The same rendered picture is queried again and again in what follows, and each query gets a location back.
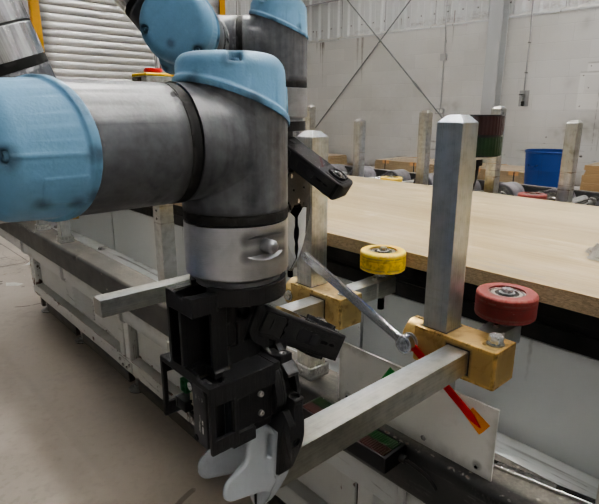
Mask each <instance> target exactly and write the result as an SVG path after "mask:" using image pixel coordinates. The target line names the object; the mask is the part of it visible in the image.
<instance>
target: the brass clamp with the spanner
mask: <svg viewBox="0 0 599 504"><path fill-rule="evenodd" d="M423 320H424V317H422V316H419V315H416V316H414V317H412V318H411V319H410V320H409V321H408V322H407V324H406V325H405V328H404V330H403V333H406V332H411V333H413V334H414V335H415V336H416V338H417V340H418V347H419V349H420V350H421V351H422V352H423V353H424V355H425V356H426V355H428V354H430V353H432V352H434V351H436V350H438V349H440V348H442V347H443V346H445V345H447V344H448V345H451V346H454V347H456V348H459V349H462V350H464V351H467V352H468V353H469V354H468V365H467V374H466V375H464V376H462V377H461V378H460V379H463V380H465V381H468V382H470V383H472V384H475V385H477V386H479V387H482V388H484V389H487V390H489V391H494V390H496V389H497V388H499V387H500V386H501V385H503V384H504V383H506V382H507V381H509V380H510V379H511V378H512V373H513V365H514V357H515V349H516V342H514V341H511V340H508V339H505V338H504V343H505V346H504V347H501V348H496V347H491V346H489V345H487V343H486V341H487V340H488V334H490V333H487V332H484V331H481V330H478V329H475V328H472V327H469V326H466V325H463V324H461V326H459V327H457V328H455V329H453V330H451V331H449V332H447V333H445V332H442V331H439V330H436V329H433V328H430V327H428V326H425V325H423Z"/></svg>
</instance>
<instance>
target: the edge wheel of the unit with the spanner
mask: <svg viewBox="0 0 599 504"><path fill-rule="evenodd" d="M538 304H539V295H538V294H537V293H536V292H535V291H534V290H532V289H530V288H527V287H524V286H520V285H516V284H510V283H486V284H482V285H480V286H479V287H477V289H476V295H475V306H474V311H475V313H476V315H477V316H479V317H480V318H482V319H484V320H486V321H488V322H491V323H495V324H499V325H500V326H503V327H511V326H524V325H529V324H531V323H533V322H534V321H535V320H536V318H537V311H538Z"/></svg>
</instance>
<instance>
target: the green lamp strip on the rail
mask: <svg viewBox="0 0 599 504"><path fill-rule="evenodd" d="M312 402H313V403H314V404H316V405H318V406H319V407H321V408H323V409H325V408H327V407H329V406H331V405H333V404H331V403H329V402H327V401H326V400H324V399H321V398H318V399H316V400H314V401H312ZM368 436H370V437H372V438H374V439H375V440H377V441H379V442H380V443H382V444H384V445H385V446H387V447H389V448H390V449H392V450H394V449H395V448H397V447H398V446H400V445H401V443H398V442H397V441H395V440H394V439H392V438H390V437H389V436H387V435H385V434H383V433H382V432H380V431H378V430H375V431H373V432H371V433H370V434H368Z"/></svg>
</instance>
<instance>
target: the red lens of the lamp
mask: <svg viewBox="0 0 599 504"><path fill-rule="evenodd" d="M471 117H473V118H474V119H475V120H476V121H478V122H479V126H478V135H503V133H504V123H505V116H471Z"/></svg>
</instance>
